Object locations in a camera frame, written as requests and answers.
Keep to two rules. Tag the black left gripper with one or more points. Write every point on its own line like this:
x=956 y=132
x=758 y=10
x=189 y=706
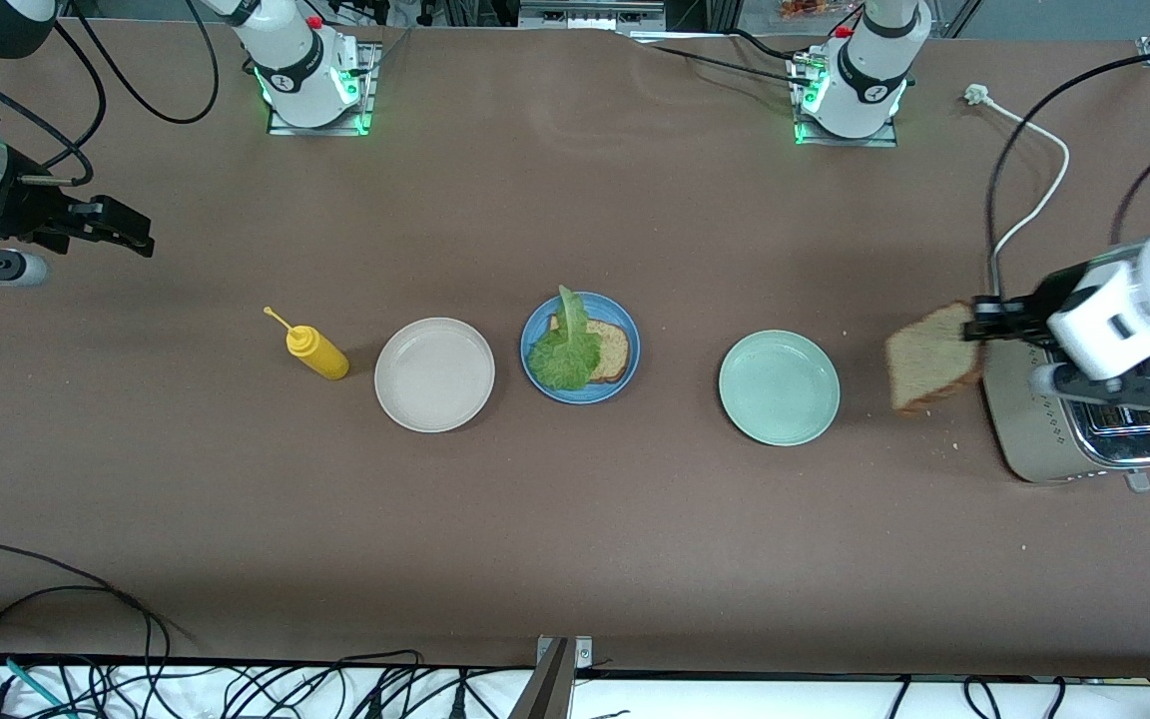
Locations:
x=1037 y=307

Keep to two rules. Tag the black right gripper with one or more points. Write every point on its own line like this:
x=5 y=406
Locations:
x=28 y=211

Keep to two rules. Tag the brown bread slice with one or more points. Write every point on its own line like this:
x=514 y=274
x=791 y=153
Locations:
x=615 y=352
x=929 y=359

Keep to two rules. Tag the yellow mustard squeeze bottle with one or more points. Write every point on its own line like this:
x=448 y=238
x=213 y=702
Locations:
x=320 y=355

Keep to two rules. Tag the green lettuce leaf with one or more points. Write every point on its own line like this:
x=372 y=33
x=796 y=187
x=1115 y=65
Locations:
x=565 y=355

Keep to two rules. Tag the light green round plate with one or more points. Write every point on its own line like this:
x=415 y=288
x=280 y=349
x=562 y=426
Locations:
x=780 y=387

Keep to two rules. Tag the beige round plate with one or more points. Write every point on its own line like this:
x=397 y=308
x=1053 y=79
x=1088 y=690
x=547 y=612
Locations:
x=435 y=375

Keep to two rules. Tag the blue round plate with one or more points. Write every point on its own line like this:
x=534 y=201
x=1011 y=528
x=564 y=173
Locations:
x=605 y=305

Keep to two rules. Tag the beige chrome toaster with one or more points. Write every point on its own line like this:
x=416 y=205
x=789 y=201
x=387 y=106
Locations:
x=1034 y=429

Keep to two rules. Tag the orange snack package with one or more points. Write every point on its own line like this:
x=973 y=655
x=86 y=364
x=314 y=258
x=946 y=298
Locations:
x=810 y=8

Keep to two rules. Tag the grey power strip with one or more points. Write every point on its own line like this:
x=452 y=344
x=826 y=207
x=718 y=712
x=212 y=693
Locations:
x=590 y=15

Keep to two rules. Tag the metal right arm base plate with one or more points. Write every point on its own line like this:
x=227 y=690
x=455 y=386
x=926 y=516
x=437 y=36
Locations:
x=315 y=131

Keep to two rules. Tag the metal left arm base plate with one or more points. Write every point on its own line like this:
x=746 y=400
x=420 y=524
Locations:
x=850 y=142

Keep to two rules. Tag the metal table edge bracket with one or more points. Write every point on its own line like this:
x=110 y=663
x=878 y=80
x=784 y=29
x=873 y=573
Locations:
x=550 y=689

